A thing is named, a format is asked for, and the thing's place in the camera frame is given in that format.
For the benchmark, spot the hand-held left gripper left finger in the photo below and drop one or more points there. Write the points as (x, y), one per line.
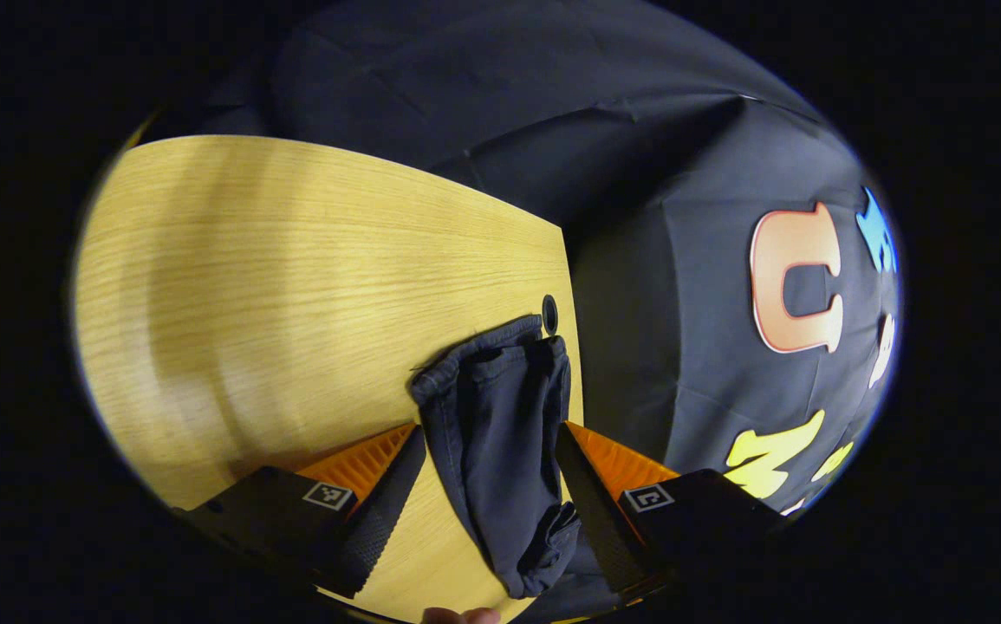
(379, 520)

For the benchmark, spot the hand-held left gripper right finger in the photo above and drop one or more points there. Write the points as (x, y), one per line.
(604, 520)

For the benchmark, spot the dark blue jeans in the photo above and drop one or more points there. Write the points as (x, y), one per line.
(491, 433)

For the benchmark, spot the black backdrop cloth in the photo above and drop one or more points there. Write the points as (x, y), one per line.
(682, 260)

